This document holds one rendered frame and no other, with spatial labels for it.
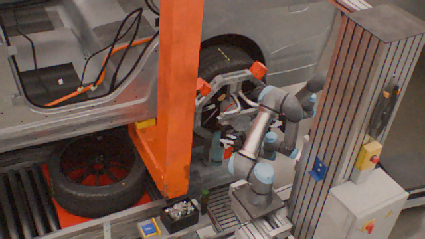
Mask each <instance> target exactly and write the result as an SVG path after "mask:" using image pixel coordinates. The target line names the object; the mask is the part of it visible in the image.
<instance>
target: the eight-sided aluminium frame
mask: <svg viewBox="0 0 425 239"><path fill-rule="evenodd" d="M245 80H250V81H251V82H252V83H254V84H255V85H256V86H257V87H263V88H266V87H267V86H266V85H265V84H264V83H263V82H262V81H261V80H258V79H257V78H255V77H254V75H253V73H251V71H249V70H241V71H238V72H232V73H229V74H223V75H219V76H216V77H215V78H213V81H212V82H211V83H210V84H209V86H210V87H211V88H212V90H211V91H210V92H209V93H208V94H207V95H206V96H205V97H204V96H202V95H201V94H199V95H198V96H197V97H196V98H195V114H194V122H193V131H194V132H195V133H196V134H198V135H200V136H201V137H203V138H205V139H206V140H208V141H210V142H211V143H212V142H213V137H214V136H213V133H210V132H209V131H207V130H206V129H204V128H202V127H201V112H202V106H203V105H204V104H205V103H206V102H207V101H208V100H209V99H210V98H211V97H212V96H213V95H214V94H215V93H216V92H217V91H218V90H219V89H220V88H221V87H222V86H224V85H227V84H231V83H236V82H239V81H245ZM257 116H258V113H257V114H253V115H250V117H251V122H250V125H249V126H248V127H247V128H246V129H244V130H242V131H244V132H245V133H246V132H247V131H248V130H249V129H250V128H251V127H252V126H253V125H254V122H255V120H256V118H257ZM240 132H241V131H236V130H235V129H234V128H232V129H229V130H227V133H226V134H227V135H237V136H238V135H239V133H240Z"/></svg>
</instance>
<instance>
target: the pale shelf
mask: <svg viewBox="0 0 425 239"><path fill-rule="evenodd" d="M195 206H196V207H197V209H198V210H199V212H200V211H201V205H200V204H196V205H195ZM154 219H155V221H156V223H157V225H158V227H159V229H160V231H161V235H160V236H159V235H158V233H157V234H156V235H153V236H150V237H147V238H145V237H144V235H143V233H142V231H141V226H143V225H145V224H149V223H152V219H149V220H146V221H143V222H140V223H137V227H138V229H139V231H140V234H141V236H142V238H143V239H172V238H174V237H177V236H178V237H179V236H182V235H185V234H188V233H191V232H194V231H197V230H200V229H202V228H206V227H208V226H210V225H211V222H210V220H209V219H208V217H207V215H205V216H201V214H200V213H199V221H198V224H196V225H194V226H191V227H189V228H186V229H184V230H182V231H180V232H177V233H174V234H171V235H170V233H169V232H168V231H167V229H166V227H165V226H164V224H163V223H162V221H161V220H160V216H158V217H156V218H154Z"/></svg>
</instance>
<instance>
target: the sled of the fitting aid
mask: <svg viewBox="0 0 425 239"><path fill-rule="evenodd" d="M237 179H240V178H239V177H237V176H234V175H233V174H232V173H230V172H225V173H222V174H219V175H215V176H212V177H209V178H206V179H203V189H209V188H212V187H215V186H219V185H222V184H225V183H229V182H231V181H235V180H237Z"/></svg>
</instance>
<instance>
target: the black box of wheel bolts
mask: <svg viewBox="0 0 425 239"><path fill-rule="evenodd" d="M160 209H161V211H160V220H161V221H162V223H163V224H164V226H165V227H166V229H167V231H168V232H169V233H170V235H171V234H174V233H177V232H180V231H182V230H184V229H186V228H189V227H191V226H194V225H196V224H198V221H199V213H200V212H199V210H198V209H197V207H196V206H195V204H194V203H193V201H192V200H191V199H190V198H189V196H187V197H184V198H182V199H179V200H176V201H175V202H172V203H169V204H166V205H165V206H162V207H160Z"/></svg>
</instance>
